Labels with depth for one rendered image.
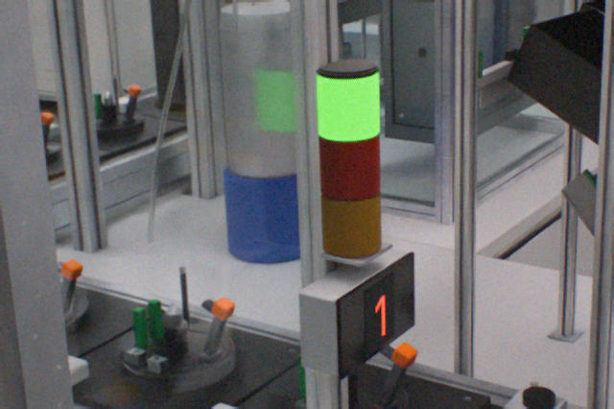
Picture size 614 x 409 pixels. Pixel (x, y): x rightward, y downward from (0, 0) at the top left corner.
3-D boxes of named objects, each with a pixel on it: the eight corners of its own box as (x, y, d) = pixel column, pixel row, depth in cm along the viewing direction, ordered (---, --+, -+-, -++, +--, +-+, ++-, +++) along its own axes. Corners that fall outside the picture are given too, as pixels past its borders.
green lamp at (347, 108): (390, 129, 96) (390, 70, 94) (359, 144, 92) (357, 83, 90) (340, 121, 98) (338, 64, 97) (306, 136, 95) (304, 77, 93)
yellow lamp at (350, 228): (392, 243, 99) (391, 187, 97) (362, 262, 95) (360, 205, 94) (342, 232, 102) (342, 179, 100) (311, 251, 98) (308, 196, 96)
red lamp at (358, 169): (391, 186, 97) (390, 130, 96) (360, 204, 94) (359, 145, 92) (341, 178, 100) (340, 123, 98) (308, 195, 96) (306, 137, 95)
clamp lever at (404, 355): (397, 403, 127) (419, 350, 123) (388, 411, 125) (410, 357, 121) (370, 384, 128) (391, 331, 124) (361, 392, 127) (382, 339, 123)
